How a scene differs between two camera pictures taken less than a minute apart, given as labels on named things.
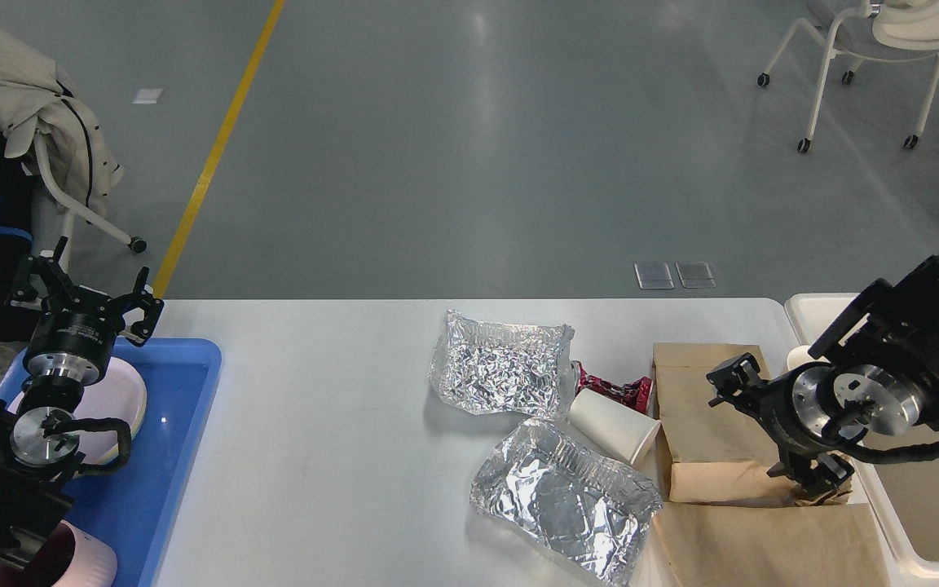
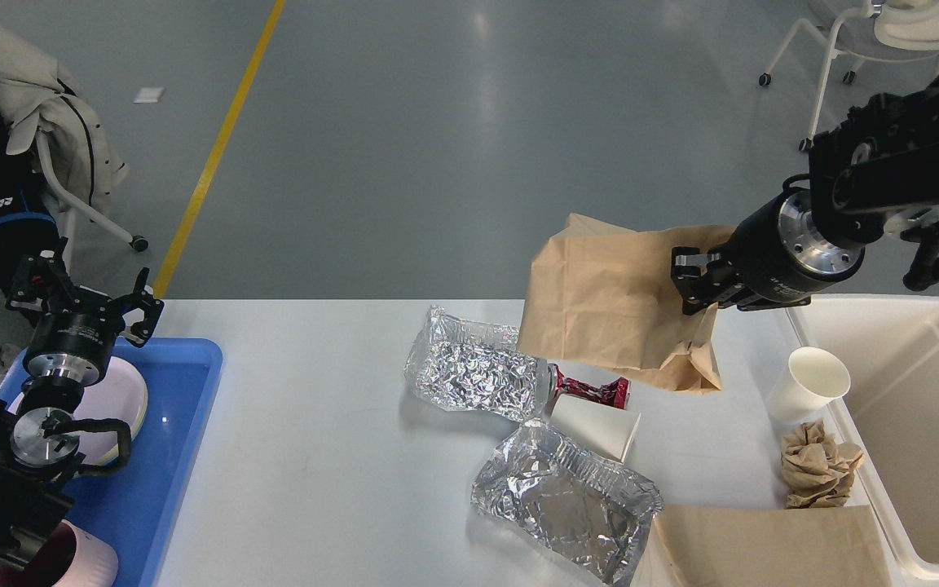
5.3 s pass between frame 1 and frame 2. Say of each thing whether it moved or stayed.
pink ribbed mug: stayed
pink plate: stayed
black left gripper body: stayed
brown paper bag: moved
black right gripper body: moved
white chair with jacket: stayed
